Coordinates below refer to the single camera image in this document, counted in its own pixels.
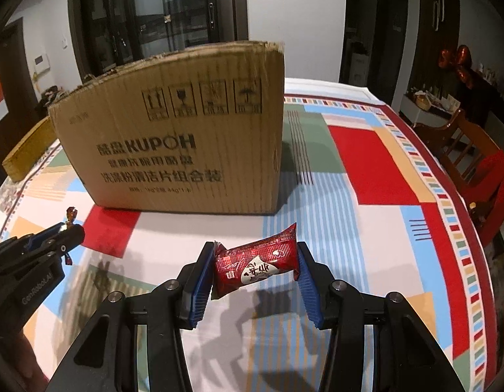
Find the wooden chair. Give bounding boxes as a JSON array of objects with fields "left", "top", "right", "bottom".
[{"left": 411, "top": 108, "right": 504, "bottom": 250}]

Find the yellow woven box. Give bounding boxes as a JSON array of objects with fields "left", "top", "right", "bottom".
[{"left": 2, "top": 116, "right": 59, "bottom": 182}]

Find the low white cabinet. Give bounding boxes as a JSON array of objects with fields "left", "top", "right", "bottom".
[{"left": 399, "top": 92, "right": 461, "bottom": 123}]

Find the dark sideboard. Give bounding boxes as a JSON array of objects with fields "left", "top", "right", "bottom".
[{"left": 452, "top": 65, "right": 504, "bottom": 131}]

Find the person's left hand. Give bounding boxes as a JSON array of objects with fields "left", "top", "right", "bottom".
[{"left": 0, "top": 327, "right": 53, "bottom": 392}]

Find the red garment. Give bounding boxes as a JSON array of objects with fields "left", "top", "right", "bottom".
[{"left": 475, "top": 147, "right": 504, "bottom": 246}]

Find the white paper bag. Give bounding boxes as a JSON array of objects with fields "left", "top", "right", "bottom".
[{"left": 351, "top": 53, "right": 369, "bottom": 84}]

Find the dark tall cabinet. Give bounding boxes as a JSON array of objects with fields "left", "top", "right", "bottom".
[{"left": 411, "top": 0, "right": 461, "bottom": 107}]

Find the dark red snack packet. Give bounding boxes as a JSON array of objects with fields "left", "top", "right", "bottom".
[{"left": 211, "top": 222, "right": 299, "bottom": 301}]

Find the floral patterned table mat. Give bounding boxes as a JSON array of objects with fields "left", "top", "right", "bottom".
[{"left": 0, "top": 173, "right": 36, "bottom": 213}]

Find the brown wooden door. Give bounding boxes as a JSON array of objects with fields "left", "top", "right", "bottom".
[{"left": 0, "top": 18, "right": 26, "bottom": 197}]

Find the red foil balloon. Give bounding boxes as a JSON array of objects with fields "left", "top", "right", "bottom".
[{"left": 438, "top": 44, "right": 473, "bottom": 88}]

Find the cardboard box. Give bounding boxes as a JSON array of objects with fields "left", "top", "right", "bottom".
[{"left": 48, "top": 41, "right": 286, "bottom": 216}]

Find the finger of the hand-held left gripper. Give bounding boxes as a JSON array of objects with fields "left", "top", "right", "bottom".
[
  {"left": 0, "top": 226, "right": 86, "bottom": 277},
  {"left": 0, "top": 222, "right": 68, "bottom": 263}
]

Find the white wall intercom panel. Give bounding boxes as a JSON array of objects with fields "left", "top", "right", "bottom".
[{"left": 33, "top": 52, "right": 51, "bottom": 74}]

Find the brown twist-wrapped candy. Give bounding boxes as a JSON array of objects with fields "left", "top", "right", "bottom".
[{"left": 64, "top": 207, "right": 79, "bottom": 265}]

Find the white shoe shelf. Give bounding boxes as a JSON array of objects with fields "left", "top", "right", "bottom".
[{"left": 40, "top": 86, "right": 71, "bottom": 111}]

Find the dark interior door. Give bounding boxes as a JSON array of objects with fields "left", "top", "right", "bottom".
[{"left": 368, "top": 0, "right": 410, "bottom": 107}]

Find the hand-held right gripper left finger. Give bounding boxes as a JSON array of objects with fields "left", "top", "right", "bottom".
[{"left": 52, "top": 242, "right": 216, "bottom": 392}]

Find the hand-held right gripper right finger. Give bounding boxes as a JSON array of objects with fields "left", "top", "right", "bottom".
[{"left": 296, "top": 242, "right": 467, "bottom": 392}]

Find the colourful checked tablecloth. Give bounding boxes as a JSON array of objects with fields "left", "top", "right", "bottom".
[{"left": 0, "top": 94, "right": 496, "bottom": 392}]

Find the glass sliding door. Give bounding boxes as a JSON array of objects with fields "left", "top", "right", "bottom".
[{"left": 68, "top": 0, "right": 248, "bottom": 82}]

